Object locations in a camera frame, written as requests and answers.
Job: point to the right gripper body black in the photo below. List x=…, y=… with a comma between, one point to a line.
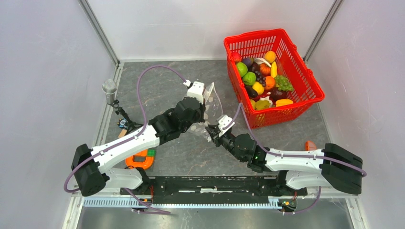
x=227, y=140

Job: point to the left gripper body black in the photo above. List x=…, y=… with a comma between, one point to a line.
x=199, y=116

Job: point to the clear dotted zip top bag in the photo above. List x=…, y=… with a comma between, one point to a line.
x=213, y=110

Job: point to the yellow orange lemon fruit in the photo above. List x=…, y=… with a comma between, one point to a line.
x=270, y=56

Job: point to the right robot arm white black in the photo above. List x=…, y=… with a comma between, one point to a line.
x=331, y=166

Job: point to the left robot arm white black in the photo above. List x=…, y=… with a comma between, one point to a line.
x=92, y=168

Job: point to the purple eggplant top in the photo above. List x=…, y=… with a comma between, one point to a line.
x=248, y=61

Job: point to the yellow green pepper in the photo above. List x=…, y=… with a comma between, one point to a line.
x=262, y=104

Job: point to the dark eggplant lower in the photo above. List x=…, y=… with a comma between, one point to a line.
x=252, y=93

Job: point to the green small block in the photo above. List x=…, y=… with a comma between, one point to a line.
x=151, y=152

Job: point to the yellow lemon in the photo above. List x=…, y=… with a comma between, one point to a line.
x=258, y=87

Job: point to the green wrinkled cabbage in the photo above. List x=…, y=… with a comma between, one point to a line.
x=249, y=78

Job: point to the yellow orange mango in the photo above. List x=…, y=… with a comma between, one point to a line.
x=283, y=102

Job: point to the dark red plum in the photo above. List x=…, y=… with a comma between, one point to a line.
x=276, y=94

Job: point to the orange letter e toy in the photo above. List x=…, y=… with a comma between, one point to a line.
x=140, y=159

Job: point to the green apple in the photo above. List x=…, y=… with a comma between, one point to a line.
x=242, y=69

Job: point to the dark purple grape bunch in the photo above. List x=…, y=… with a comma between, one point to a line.
x=260, y=78

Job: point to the red apple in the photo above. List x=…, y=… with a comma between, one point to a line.
x=235, y=57

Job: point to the orange tangerine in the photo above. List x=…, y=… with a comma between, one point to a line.
x=270, y=83

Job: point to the orange pumpkin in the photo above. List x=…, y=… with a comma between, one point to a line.
x=264, y=69

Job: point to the small orange object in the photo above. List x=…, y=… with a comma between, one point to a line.
x=309, y=146

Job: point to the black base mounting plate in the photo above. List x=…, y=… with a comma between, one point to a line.
x=215, y=189

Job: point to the grey microphone on stand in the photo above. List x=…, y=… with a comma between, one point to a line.
x=109, y=88

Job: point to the yellow banana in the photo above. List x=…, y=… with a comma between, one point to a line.
x=274, y=69

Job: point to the red plastic basket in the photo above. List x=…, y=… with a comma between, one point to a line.
x=289, y=64

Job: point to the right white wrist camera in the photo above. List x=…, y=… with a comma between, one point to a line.
x=224, y=124

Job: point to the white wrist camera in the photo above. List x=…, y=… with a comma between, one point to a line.
x=195, y=90
x=224, y=124

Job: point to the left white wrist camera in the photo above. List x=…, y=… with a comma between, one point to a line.
x=195, y=90

